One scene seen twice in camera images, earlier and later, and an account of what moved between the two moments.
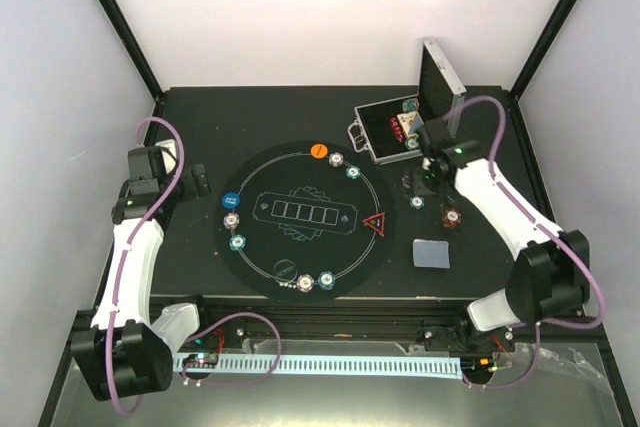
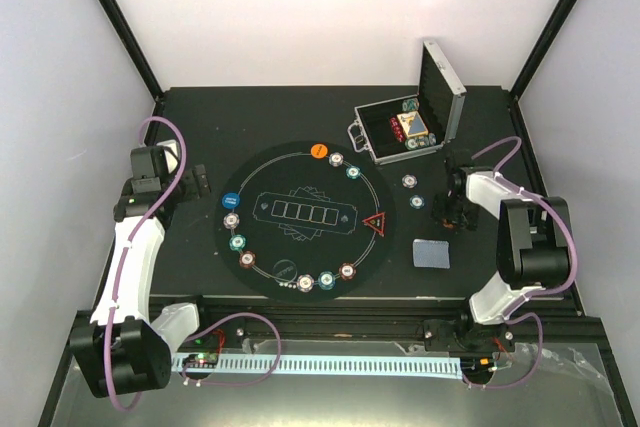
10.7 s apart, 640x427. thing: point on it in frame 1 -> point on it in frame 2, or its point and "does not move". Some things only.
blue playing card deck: [431, 253] does not move
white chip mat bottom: [305, 283] does not move
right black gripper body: [440, 186] -> [455, 210]
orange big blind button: [319, 151] does not move
